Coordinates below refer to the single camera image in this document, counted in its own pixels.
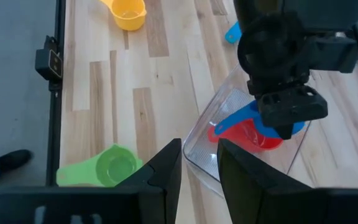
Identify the black aluminium table frame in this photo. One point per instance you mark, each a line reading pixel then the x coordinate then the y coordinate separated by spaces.
pixel 54 124

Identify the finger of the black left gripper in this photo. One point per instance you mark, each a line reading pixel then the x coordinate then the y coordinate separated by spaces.
pixel 291 107

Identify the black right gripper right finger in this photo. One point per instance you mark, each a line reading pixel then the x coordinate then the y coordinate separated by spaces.
pixel 259 193

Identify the blue measuring cup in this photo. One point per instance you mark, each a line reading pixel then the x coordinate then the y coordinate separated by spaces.
pixel 238 116

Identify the person's shoe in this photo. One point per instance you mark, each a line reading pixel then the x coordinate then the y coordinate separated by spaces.
pixel 12 159

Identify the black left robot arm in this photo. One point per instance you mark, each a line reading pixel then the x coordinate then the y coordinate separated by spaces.
pixel 322 12

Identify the red measuring cup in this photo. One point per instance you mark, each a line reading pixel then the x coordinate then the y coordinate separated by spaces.
pixel 244 138

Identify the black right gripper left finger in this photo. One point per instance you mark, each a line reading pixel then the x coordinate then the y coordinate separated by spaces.
pixel 154 193

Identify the clear plastic basket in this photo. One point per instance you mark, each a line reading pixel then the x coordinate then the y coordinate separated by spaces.
pixel 207 130

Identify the teal measuring cup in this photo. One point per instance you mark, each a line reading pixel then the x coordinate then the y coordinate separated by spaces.
pixel 233 33

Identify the green measuring cup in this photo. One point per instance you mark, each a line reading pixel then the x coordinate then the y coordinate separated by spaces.
pixel 113 168

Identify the yellow measuring cup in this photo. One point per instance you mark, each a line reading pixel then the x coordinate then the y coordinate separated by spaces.
pixel 129 15

